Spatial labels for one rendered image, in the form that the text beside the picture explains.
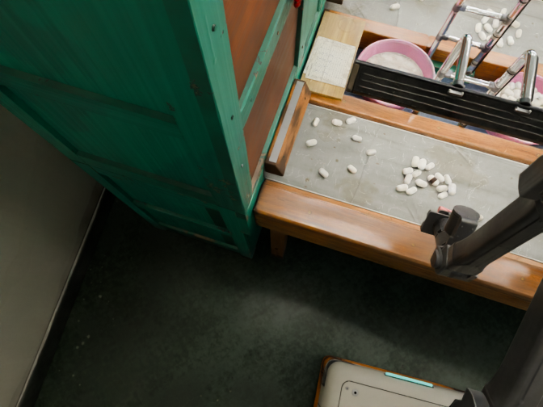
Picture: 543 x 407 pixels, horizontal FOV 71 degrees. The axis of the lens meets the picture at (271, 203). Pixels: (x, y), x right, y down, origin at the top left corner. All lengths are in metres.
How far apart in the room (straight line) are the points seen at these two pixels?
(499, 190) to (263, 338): 1.15
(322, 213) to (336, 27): 0.67
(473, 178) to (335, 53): 0.60
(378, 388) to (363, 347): 0.31
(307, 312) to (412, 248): 0.82
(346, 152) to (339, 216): 0.22
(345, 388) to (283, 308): 0.47
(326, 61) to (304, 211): 0.53
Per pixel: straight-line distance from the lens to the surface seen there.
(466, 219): 0.92
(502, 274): 1.28
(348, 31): 1.47
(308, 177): 1.20
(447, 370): 2.03
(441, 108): 1.01
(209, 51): 0.48
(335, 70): 1.36
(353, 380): 1.62
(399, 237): 1.18
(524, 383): 0.63
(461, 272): 0.90
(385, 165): 1.27
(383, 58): 1.48
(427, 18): 1.64
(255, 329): 1.86
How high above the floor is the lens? 1.86
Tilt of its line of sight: 73 degrees down
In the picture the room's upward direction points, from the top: 1 degrees counter-clockwise
